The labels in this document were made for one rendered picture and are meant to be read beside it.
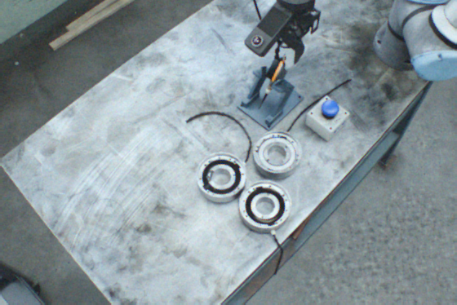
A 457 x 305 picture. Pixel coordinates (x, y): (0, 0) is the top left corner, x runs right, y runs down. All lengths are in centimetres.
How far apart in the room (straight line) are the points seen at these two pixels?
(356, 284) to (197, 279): 97
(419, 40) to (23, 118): 177
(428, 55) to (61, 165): 85
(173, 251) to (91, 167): 27
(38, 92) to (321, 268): 151
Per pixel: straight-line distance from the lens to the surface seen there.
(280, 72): 101
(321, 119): 105
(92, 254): 99
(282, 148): 102
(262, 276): 152
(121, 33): 243
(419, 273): 189
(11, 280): 169
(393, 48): 121
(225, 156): 100
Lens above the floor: 171
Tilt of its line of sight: 59 degrees down
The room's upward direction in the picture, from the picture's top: 2 degrees counter-clockwise
